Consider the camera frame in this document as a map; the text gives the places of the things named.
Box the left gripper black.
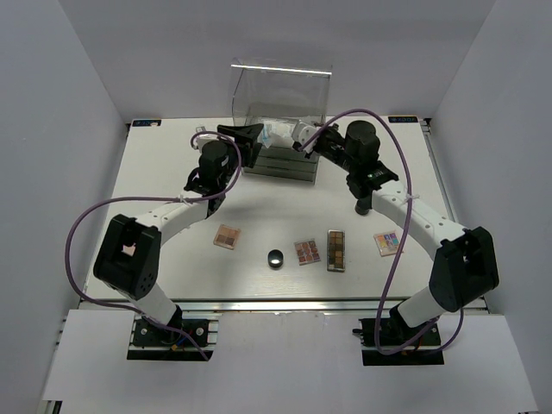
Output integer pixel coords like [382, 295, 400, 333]
[216, 124, 263, 189]

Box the cotton pad pack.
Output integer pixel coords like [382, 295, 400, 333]
[260, 120, 280, 148]
[272, 122, 297, 148]

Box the clear acrylic drawer organizer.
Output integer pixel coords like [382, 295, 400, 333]
[229, 58, 333, 184]

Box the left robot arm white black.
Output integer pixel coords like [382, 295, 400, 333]
[93, 123, 264, 344]

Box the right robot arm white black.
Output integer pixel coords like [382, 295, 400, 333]
[292, 121, 499, 344]

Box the black jar near right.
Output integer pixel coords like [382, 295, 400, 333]
[354, 198, 372, 216]

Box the black jar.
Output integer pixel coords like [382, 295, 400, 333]
[267, 249, 284, 269]
[354, 198, 372, 216]

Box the right blue table label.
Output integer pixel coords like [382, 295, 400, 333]
[388, 116, 419, 123]

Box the blue table label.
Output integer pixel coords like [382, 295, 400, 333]
[388, 116, 419, 123]
[131, 119, 161, 128]

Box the long brown eyeshadow palette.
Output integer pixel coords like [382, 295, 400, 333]
[327, 229, 345, 273]

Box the four-pan brown eyeshadow palette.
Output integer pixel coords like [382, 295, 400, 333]
[213, 224, 241, 250]

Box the left blue table label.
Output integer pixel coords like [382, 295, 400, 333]
[131, 119, 161, 128]

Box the nine-pan pink eyeshadow palette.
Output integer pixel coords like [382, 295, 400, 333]
[294, 239, 321, 266]

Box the colourful pastel eyeshadow palette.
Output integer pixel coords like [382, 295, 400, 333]
[373, 231, 399, 257]

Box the black jar centre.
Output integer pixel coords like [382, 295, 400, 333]
[267, 249, 284, 269]

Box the pink blush compact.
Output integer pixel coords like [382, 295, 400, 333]
[122, 246, 135, 256]

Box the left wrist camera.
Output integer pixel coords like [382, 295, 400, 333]
[191, 125, 216, 150]

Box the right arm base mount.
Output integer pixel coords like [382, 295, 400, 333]
[352, 317, 444, 367]

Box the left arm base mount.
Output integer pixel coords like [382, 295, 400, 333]
[127, 314, 218, 362]

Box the aluminium table rail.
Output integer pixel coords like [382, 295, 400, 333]
[77, 298, 406, 315]

